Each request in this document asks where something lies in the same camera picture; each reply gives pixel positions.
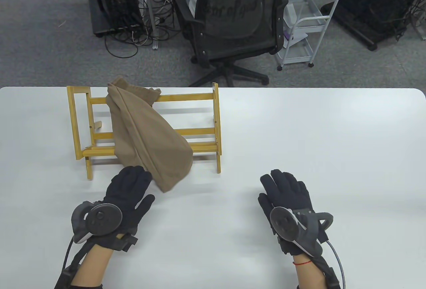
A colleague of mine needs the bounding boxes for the person's right hand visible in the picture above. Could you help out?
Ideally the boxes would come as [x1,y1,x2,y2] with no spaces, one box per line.
[258,169,325,256]

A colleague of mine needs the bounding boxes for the person's left hand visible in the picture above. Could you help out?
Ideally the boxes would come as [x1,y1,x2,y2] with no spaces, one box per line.
[95,165,156,246]

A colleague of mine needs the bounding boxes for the tan shorts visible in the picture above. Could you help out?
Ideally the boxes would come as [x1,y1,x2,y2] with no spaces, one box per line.
[106,77,194,193]

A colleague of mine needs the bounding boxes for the wooden book rack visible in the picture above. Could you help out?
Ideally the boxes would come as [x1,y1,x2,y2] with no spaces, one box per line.
[67,82,222,180]

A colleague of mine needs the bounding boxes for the person's left forearm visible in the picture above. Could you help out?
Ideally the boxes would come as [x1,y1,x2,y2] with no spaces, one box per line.
[72,244,113,289]

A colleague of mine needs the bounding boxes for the person's right forearm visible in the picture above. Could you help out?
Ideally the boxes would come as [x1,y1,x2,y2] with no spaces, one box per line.
[293,254,328,289]

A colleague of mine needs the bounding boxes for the grey right hand controller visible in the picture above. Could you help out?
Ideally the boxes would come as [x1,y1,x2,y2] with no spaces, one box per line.
[270,206,334,258]

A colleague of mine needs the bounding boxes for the grey hand controller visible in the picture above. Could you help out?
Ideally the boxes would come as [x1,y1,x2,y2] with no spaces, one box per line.
[270,206,334,258]
[71,201,123,244]

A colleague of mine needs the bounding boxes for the grey left hand controller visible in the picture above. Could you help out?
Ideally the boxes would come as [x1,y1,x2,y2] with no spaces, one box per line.
[71,201,123,244]

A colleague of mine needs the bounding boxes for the black mesh office chair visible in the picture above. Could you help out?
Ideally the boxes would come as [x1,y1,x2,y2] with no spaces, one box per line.
[170,0,295,87]

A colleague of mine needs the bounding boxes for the white metal table leg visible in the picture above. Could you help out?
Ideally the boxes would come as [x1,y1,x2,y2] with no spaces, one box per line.
[140,0,160,50]

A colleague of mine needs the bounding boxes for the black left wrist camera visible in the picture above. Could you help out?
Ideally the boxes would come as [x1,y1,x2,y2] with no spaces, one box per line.
[97,232,138,252]

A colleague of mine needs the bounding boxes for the grey right arm cable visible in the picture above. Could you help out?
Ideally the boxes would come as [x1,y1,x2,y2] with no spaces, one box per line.
[324,240,346,289]

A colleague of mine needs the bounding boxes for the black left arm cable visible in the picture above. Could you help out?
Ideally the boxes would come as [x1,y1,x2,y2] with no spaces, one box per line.
[63,237,75,269]

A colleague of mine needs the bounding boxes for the black right forearm strap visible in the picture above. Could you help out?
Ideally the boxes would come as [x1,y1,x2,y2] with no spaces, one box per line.
[313,256,341,289]

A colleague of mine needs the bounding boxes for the black forearm strap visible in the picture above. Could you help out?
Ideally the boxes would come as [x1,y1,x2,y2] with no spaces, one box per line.
[313,256,341,289]
[55,242,104,289]

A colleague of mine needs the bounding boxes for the black left forearm strap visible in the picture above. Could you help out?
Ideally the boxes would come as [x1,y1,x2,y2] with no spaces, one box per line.
[55,242,104,289]

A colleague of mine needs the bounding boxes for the tangle of black cables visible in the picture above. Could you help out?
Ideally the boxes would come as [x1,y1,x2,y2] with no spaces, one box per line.
[105,0,187,59]

